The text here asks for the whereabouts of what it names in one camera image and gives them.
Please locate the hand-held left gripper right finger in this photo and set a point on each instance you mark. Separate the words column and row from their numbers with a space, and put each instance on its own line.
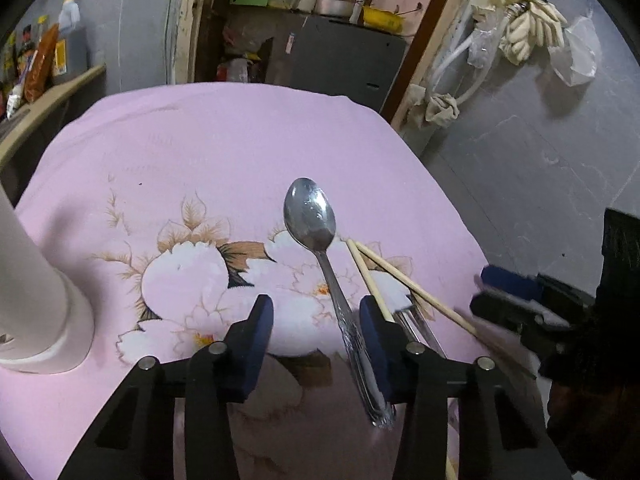
column 375, row 350

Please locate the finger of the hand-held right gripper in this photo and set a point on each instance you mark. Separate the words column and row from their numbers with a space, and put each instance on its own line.
column 510, row 280
column 500, row 310

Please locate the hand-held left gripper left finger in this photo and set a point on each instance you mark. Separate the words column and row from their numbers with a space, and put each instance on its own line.
column 255, row 345

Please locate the wooden chopstick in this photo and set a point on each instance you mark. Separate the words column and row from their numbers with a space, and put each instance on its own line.
column 367, row 280
column 415, row 290

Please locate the large steel spoon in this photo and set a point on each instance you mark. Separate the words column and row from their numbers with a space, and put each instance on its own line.
column 310, row 215

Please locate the white plastic utensil holder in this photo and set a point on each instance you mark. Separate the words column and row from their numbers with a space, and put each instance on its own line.
column 30, row 310

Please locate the knotted cream rag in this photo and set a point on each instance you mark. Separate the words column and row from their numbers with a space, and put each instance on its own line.
column 440, row 107

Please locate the pink floral tablecloth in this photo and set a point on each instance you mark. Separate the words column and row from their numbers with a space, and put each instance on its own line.
column 200, row 150

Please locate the clear hanging plastic bag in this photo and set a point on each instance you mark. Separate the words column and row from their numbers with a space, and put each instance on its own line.
column 577, row 55

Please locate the cream rubber gloves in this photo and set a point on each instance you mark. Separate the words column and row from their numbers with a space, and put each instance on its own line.
column 525, row 30

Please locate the white floor bag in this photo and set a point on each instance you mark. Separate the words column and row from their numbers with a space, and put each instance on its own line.
column 235, row 70

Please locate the grey cabinet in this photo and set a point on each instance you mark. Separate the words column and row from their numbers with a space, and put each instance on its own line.
column 340, row 60

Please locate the yellow basin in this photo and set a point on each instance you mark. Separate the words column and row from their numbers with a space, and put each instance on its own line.
column 382, row 20

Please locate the steel pot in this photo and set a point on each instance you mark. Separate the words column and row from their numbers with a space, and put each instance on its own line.
column 332, row 6

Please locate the white squeeze tube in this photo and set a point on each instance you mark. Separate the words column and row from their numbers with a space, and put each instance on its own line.
column 14, row 100

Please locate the orange seasoning packet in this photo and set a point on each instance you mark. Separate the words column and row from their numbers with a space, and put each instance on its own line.
column 42, row 60

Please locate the large dark oil jug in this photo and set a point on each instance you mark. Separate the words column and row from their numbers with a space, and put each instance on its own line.
column 70, row 40

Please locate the dark sauce bottle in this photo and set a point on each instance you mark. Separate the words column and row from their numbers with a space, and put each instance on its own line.
column 22, row 50

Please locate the yellow cap bottle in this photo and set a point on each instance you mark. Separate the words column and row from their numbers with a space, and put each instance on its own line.
column 42, row 27

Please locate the wooden door frame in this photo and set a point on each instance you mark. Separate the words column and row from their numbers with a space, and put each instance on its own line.
column 182, row 20

